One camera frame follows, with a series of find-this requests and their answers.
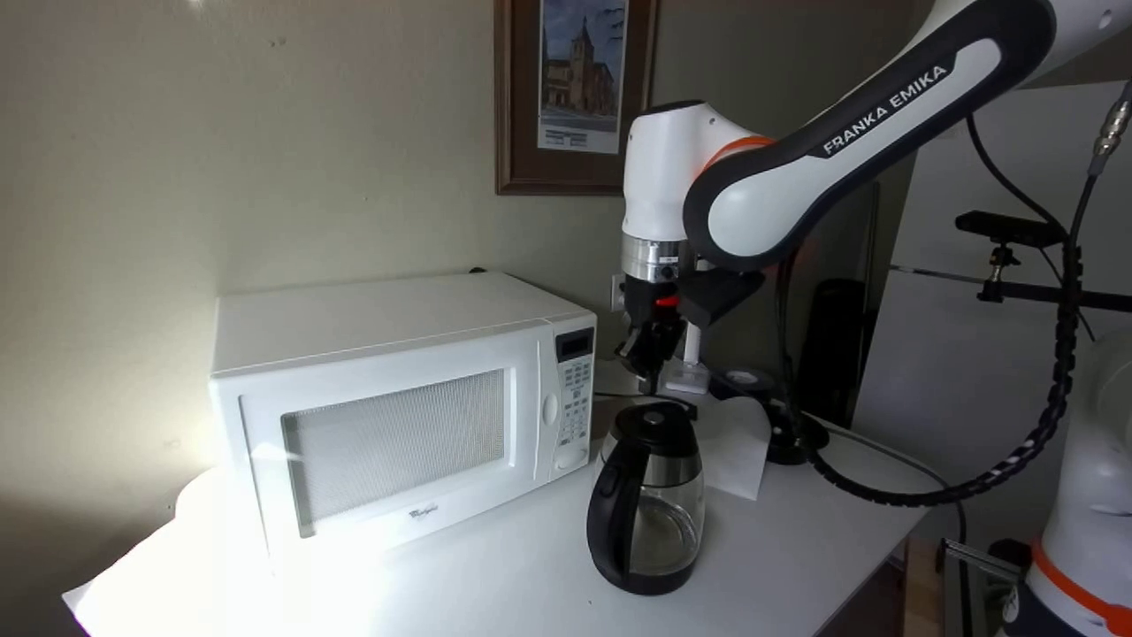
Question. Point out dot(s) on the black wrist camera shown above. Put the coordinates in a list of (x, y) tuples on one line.
[(724, 293)]

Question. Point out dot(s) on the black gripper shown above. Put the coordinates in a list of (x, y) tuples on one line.
[(656, 311)]

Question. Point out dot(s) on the white microwave oven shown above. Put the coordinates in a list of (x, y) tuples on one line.
[(400, 402)]

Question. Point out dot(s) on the brown framed wall picture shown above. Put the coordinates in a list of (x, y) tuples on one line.
[(574, 92)]

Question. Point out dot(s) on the white paper sheet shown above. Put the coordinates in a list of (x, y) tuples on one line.
[(736, 455)]

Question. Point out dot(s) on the small black round object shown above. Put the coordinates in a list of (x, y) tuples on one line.
[(743, 382)]

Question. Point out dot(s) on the black camera stand rod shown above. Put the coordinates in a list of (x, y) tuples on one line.
[(1036, 291)]

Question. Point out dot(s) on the tall black appliance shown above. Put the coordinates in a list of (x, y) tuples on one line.
[(838, 355)]

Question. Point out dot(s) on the white wall outlet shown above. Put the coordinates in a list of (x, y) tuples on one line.
[(612, 291)]

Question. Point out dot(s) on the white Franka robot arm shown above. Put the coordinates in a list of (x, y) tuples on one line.
[(824, 154)]

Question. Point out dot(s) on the black stereo camera bar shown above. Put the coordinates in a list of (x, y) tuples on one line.
[(1009, 226)]

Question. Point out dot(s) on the black kettle base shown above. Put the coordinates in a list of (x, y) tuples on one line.
[(796, 440)]

